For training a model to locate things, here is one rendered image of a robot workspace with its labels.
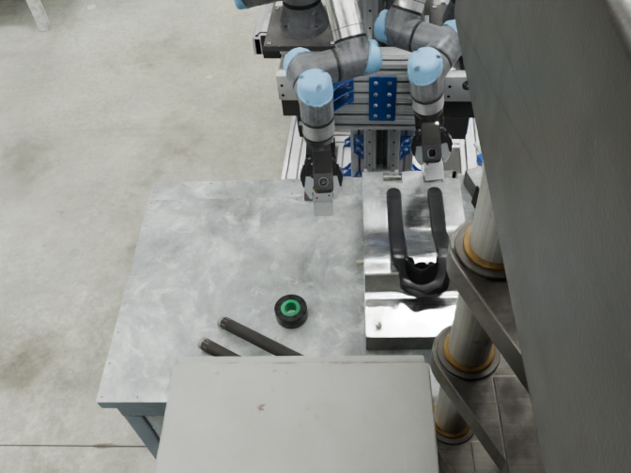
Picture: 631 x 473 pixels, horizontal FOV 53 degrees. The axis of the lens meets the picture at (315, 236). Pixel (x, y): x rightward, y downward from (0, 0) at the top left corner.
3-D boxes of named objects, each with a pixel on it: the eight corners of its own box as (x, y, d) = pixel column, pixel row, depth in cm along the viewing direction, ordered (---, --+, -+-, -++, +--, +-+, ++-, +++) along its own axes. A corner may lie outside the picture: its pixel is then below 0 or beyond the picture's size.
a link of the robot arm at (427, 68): (450, 48, 137) (431, 75, 135) (452, 83, 147) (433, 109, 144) (418, 38, 141) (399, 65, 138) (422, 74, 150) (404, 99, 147)
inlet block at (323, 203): (315, 179, 170) (314, 165, 166) (333, 179, 170) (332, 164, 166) (314, 216, 162) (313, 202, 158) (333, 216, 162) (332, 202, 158)
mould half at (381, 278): (361, 194, 180) (361, 160, 170) (454, 192, 178) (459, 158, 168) (365, 350, 149) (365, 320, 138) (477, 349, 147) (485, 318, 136)
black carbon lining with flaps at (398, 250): (384, 192, 170) (385, 168, 163) (444, 191, 169) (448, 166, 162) (391, 300, 149) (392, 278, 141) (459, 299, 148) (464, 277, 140)
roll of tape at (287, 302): (288, 335, 153) (287, 328, 150) (269, 313, 157) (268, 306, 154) (314, 316, 155) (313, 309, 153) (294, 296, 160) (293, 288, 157)
